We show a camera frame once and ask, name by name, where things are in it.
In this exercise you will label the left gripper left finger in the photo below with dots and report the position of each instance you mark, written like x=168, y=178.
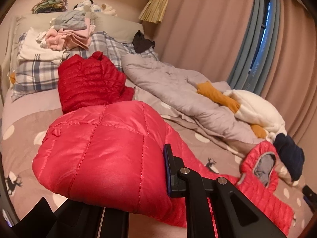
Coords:
x=73, y=219

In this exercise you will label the dark navy folded garment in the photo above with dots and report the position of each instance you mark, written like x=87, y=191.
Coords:
x=290, y=154

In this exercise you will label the pink curtains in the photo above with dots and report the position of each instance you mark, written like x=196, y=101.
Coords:
x=206, y=36

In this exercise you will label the pile of pink clothes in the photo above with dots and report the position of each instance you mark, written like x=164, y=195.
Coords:
x=53, y=45

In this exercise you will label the grey crumpled quilt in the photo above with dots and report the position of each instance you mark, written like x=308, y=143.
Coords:
x=177, y=88

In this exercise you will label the folded red down jacket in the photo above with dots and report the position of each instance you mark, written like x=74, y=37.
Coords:
x=89, y=82

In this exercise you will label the brown polka dot duvet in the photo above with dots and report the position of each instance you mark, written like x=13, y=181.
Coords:
x=22, y=138

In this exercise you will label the green patterned bundle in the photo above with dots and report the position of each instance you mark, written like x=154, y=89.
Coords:
x=48, y=6

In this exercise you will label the plaid pillow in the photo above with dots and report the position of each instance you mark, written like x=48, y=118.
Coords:
x=36, y=76

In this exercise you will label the plush toys on headboard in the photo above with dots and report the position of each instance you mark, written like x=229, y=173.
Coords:
x=90, y=6

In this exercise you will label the pink hooded down jacket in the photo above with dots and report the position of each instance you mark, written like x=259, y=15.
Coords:
x=112, y=156

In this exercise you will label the beige pillow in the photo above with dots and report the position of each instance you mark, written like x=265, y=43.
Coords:
x=120, y=29

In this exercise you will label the blue grey sheer curtain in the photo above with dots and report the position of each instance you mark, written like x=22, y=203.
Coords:
x=255, y=57

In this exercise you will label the small black garment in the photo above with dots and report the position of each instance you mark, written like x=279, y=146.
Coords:
x=140, y=43

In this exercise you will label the white goose plush toy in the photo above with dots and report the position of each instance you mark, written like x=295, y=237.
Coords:
x=264, y=119

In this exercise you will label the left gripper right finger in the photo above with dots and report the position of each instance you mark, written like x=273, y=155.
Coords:
x=216, y=208

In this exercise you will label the beige pleated lamp shade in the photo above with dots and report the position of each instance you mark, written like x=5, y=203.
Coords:
x=154, y=11

